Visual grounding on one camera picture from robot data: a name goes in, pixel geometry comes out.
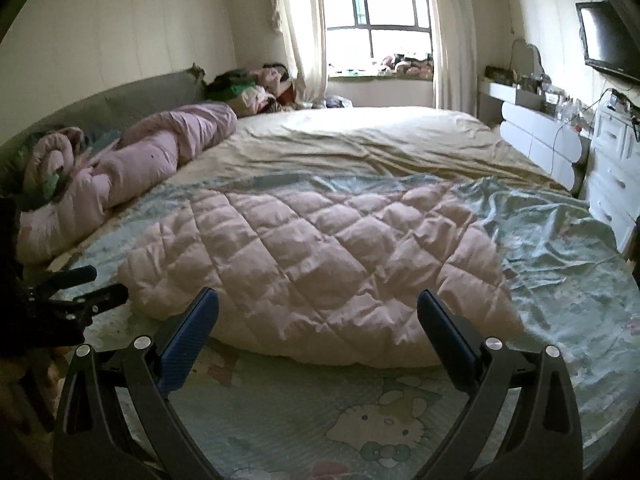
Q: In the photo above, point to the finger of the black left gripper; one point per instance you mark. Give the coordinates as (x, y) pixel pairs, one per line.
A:
(57, 321)
(48, 284)

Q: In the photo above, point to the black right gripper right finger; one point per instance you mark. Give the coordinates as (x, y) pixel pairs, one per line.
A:
(544, 436)

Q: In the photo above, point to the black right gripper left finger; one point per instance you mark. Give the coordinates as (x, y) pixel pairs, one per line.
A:
(115, 420)

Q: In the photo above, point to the pink quilted jacket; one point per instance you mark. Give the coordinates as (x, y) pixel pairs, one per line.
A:
(324, 278)

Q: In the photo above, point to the clothes on window sill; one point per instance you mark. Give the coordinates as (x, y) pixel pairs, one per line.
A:
(407, 66)

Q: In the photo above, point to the rolled pink duvet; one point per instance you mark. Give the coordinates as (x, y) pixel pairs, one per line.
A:
(69, 189)

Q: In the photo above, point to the cartoon print blue blanket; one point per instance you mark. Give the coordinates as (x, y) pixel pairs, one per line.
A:
(260, 417)

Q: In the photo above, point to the grey green headboard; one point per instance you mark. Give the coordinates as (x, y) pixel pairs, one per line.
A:
(119, 107)

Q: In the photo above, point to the white chest of drawers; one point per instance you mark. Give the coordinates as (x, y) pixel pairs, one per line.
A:
(611, 185)

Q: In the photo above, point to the tan bed sheet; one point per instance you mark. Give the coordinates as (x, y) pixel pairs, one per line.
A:
(395, 141)

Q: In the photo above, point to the white rounded dressing table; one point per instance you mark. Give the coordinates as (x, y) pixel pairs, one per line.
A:
(555, 147)

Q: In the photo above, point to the left cream curtain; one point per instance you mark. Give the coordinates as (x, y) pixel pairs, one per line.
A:
(303, 28)

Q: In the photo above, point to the cream curtain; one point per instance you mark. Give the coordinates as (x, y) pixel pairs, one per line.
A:
(303, 28)
(455, 55)

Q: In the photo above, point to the heart shaped vanity mirror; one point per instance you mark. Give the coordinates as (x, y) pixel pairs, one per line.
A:
(525, 59)

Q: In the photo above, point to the right cream curtain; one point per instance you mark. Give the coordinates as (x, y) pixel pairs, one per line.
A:
(455, 55)

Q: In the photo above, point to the pile of clothes by wall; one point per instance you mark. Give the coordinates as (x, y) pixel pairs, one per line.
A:
(267, 90)

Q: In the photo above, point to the window with dark frame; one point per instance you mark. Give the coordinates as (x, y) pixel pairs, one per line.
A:
(360, 33)

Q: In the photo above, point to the black wall television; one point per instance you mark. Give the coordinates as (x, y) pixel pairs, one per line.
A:
(608, 46)

